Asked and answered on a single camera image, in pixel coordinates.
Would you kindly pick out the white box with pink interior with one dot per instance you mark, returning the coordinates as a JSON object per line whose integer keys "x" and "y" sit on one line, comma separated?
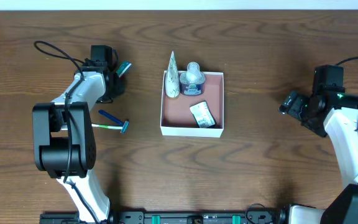
{"x": 176, "y": 118}

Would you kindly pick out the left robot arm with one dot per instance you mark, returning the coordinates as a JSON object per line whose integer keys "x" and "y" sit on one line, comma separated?
{"x": 64, "y": 143}

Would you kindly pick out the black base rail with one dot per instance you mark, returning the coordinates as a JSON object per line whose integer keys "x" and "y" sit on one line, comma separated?
{"x": 256, "y": 213}

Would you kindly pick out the green white toothbrush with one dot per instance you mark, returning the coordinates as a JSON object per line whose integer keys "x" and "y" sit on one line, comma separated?
{"x": 106, "y": 126}

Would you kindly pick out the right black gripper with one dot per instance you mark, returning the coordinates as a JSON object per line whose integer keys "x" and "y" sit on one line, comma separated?
{"x": 295, "y": 106}

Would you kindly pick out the dark blue pump bottle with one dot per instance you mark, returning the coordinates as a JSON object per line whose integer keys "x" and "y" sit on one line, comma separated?
{"x": 192, "y": 81}

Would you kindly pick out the green toothpaste tube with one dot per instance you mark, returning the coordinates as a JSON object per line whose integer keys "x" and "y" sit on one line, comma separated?
{"x": 123, "y": 68}

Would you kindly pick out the green soap bar box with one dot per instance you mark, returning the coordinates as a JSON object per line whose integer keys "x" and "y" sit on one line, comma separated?
{"x": 202, "y": 115}

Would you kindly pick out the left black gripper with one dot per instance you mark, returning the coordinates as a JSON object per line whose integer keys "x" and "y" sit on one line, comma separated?
{"x": 117, "y": 83}

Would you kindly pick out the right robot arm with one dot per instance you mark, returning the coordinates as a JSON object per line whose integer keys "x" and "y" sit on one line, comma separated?
{"x": 329, "y": 112}

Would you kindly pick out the blue disposable razor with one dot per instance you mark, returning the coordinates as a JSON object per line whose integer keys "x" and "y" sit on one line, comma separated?
{"x": 124, "y": 124}

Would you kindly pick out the white cream tube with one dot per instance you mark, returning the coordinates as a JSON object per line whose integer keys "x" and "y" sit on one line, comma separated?
{"x": 172, "y": 83}

